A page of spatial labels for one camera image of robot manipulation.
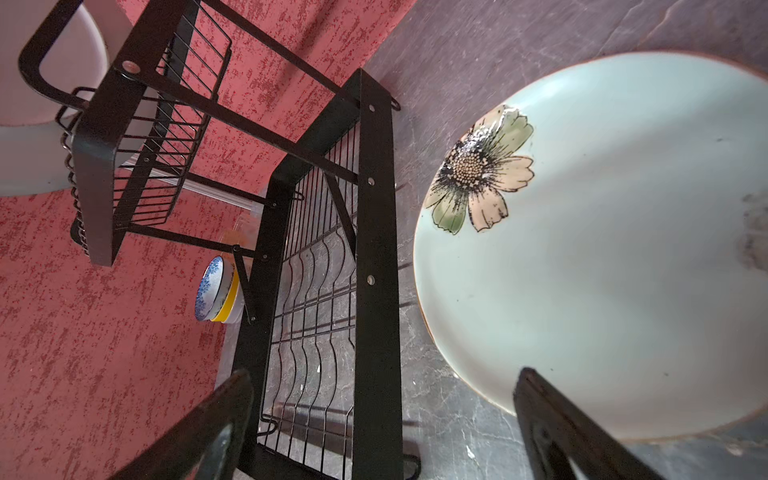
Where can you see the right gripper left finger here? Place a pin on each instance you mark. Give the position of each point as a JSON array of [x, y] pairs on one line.
[[206, 443]]

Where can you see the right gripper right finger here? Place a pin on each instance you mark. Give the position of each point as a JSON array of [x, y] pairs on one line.
[[559, 437]]

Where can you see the yellow bowl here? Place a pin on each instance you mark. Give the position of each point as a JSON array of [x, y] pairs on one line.
[[230, 302]]

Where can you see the white blue floral bowl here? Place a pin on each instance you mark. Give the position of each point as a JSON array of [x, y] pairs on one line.
[[213, 289]]

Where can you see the pale green plate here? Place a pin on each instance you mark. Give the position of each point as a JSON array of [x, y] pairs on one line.
[[606, 226]]

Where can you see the white floral plate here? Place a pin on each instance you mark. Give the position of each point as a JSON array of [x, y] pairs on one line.
[[32, 158]]

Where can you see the pale pink bowl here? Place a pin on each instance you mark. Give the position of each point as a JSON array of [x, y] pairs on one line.
[[238, 306]]

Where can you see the pink transparent cup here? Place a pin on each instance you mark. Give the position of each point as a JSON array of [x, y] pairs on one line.
[[245, 230]]

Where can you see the black wire dish rack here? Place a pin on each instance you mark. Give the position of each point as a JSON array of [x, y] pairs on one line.
[[319, 334]]

